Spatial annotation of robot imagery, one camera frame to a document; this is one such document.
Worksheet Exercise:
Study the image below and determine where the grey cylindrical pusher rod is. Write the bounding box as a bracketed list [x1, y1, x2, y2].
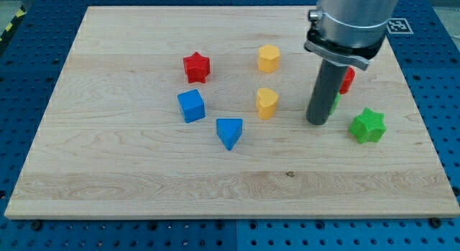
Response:
[305, 59, 348, 125]

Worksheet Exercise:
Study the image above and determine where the green circle block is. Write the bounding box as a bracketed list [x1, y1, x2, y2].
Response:
[329, 93, 341, 116]

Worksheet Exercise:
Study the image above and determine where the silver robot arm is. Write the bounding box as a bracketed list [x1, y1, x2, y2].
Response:
[304, 0, 398, 125]

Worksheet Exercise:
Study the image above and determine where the red circle block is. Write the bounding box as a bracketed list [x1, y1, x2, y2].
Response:
[339, 66, 356, 95]

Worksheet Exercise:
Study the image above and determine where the green star block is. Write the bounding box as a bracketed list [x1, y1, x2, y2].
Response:
[349, 107, 387, 144]

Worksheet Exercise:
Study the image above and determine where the yellow heart block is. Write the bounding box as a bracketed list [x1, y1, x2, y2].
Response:
[256, 88, 279, 120]

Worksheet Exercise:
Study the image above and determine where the yellow hexagon block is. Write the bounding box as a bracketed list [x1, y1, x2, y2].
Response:
[257, 44, 281, 73]

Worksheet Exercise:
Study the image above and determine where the white fiducial marker tag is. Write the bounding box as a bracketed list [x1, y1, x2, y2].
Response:
[387, 18, 413, 35]

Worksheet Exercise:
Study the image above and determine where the blue triangle block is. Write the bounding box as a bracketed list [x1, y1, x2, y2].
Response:
[216, 118, 243, 151]

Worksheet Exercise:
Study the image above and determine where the red star block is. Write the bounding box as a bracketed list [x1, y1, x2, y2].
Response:
[183, 52, 211, 83]

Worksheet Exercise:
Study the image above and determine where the blue cube block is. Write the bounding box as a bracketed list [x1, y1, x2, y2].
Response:
[178, 89, 206, 123]

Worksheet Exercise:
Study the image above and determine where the wooden board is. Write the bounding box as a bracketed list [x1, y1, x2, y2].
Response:
[5, 6, 459, 220]

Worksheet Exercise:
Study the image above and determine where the yellow black hazard tape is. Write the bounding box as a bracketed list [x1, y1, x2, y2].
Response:
[1, 5, 27, 44]

